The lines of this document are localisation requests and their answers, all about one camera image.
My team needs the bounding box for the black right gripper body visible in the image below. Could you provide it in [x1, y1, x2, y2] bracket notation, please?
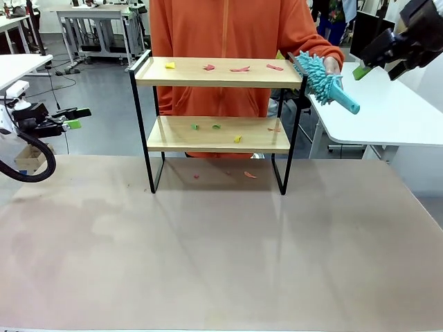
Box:
[390, 15, 443, 70]

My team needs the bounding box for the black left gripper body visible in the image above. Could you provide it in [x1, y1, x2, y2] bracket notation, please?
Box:
[12, 102, 62, 136]

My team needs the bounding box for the turquoise chenille duster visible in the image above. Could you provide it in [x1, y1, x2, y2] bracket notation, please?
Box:
[293, 50, 361, 116]

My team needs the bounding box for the person left forearm orange sleeve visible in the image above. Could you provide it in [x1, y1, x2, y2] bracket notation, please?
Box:
[293, 33, 346, 66]

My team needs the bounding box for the person left hand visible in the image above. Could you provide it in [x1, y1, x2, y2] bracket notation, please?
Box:
[323, 56, 345, 91]

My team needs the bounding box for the black monitor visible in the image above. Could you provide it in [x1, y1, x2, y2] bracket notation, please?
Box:
[349, 10, 396, 65]

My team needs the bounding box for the open cardboard box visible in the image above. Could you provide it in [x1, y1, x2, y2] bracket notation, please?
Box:
[13, 143, 56, 176]

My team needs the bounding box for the person in blue trousers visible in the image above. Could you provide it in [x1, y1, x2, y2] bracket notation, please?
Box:
[309, 0, 357, 35]

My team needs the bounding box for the small white table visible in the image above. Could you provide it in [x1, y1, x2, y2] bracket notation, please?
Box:
[0, 54, 54, 91]

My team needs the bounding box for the black office chair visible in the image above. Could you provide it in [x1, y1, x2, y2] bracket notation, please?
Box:
[269, 88, 312, 139]

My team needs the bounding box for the person torso orange hoodie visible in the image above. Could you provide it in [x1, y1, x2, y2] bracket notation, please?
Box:
[149, 0, 326, 159]

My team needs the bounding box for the black corrugated cable hose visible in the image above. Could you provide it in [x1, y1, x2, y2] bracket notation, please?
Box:
[0, 129, 57, 183]

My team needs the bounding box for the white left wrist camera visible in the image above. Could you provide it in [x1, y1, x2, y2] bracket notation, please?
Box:
[5, 80, 32, 111]

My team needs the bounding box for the grey metal-frame desk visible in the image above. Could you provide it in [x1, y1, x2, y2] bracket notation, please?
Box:
[56, 5, 146, 73]

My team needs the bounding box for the two-tier wooden black-frame shelf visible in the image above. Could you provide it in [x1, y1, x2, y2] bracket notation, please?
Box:
[128, 49, 309, 196]

